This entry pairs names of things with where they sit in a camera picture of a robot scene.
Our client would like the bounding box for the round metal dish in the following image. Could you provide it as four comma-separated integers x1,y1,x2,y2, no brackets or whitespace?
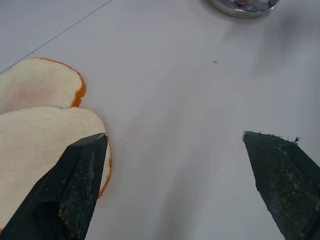
209,0,280,19

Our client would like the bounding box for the bread slice with orange crust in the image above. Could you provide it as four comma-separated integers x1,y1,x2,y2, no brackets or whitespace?
0,105,113,231
0,57,87,115

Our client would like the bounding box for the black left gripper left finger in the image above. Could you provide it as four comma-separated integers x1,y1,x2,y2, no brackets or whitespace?
0,132,109,240

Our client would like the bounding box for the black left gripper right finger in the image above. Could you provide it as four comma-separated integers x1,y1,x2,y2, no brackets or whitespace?
241,130,320,240

